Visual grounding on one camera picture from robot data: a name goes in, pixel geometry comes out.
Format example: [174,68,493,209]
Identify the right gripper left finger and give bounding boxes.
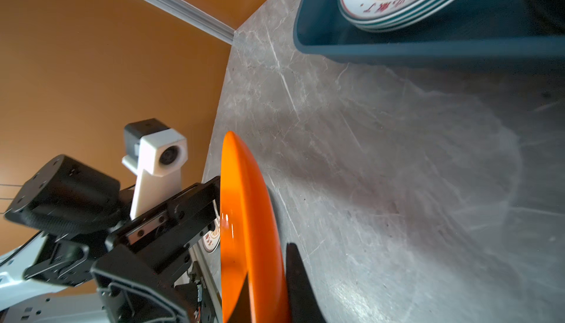
[227,277,252,323]

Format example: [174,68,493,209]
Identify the teal plastic bin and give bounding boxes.
[294,0,564,75]

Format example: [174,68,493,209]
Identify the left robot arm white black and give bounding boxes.
[1,155,220,322]

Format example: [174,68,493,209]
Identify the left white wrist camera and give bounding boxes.
[122,119,188,219]

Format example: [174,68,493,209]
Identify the left aluminium corner post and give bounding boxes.
[143,0,235,45]

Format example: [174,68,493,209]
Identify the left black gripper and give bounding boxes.
[5,155,220,322]

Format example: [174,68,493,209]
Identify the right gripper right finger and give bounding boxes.
[285,243,326,323]

